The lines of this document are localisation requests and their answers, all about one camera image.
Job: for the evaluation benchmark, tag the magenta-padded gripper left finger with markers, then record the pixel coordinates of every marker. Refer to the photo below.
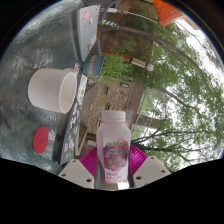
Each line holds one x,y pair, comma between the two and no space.
78,173

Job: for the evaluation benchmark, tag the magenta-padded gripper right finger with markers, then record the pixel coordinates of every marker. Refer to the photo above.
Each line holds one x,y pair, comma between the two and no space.
150,170

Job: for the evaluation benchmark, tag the purple juice bottle white cap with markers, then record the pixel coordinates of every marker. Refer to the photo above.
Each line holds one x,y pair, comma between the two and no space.
113,150

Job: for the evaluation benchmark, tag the black laptop with stickers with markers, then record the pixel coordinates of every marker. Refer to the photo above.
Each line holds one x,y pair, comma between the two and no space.
71,130

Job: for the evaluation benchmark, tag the flat round red coaster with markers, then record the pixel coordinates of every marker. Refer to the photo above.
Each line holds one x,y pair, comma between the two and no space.
40,140

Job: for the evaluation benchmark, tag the white cup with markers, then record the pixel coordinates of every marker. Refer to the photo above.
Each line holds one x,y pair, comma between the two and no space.
46,89

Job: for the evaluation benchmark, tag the grey laptop with stickers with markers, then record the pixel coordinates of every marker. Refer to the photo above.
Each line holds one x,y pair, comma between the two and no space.
87,31

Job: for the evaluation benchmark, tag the orange canopy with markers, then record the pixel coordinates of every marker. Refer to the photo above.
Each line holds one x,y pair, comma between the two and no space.
166,13

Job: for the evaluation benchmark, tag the lamp post with white globe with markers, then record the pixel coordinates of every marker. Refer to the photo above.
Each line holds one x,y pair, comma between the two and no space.
140,63

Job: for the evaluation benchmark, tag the blue yellow striped post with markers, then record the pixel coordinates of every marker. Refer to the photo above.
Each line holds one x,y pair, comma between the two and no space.
110,23

